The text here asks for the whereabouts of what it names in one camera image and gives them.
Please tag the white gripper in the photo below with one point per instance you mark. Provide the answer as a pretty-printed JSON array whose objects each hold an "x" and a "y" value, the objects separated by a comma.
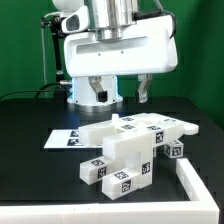
[{"x": 146, "y": 47}]

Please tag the white chair seat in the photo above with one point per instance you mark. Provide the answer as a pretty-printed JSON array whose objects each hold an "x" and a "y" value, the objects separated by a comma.
[{"x": 133, "y": 166}]

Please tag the white chair back frame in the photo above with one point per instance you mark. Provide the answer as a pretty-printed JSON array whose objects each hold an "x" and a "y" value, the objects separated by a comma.
[{"x": 166, "y": 129}]

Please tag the white chair nut cube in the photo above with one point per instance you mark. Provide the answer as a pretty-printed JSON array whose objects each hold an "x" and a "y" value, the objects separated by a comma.
[{"x": 174, "y": 149}]

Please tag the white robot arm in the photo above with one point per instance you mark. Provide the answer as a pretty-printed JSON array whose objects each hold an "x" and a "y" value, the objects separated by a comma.
[{"x": 105, "y": 39}]

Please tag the white corner fence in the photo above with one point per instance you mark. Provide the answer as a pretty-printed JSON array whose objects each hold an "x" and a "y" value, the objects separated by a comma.
[{"x": 200, "y": 209}]

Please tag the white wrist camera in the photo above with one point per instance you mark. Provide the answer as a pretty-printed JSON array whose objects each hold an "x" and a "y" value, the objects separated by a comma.
[{"x": 77, "y": 21}]

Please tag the black camera stand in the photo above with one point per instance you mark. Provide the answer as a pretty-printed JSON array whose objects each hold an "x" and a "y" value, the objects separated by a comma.
[{"x": 60, "y": 87}]

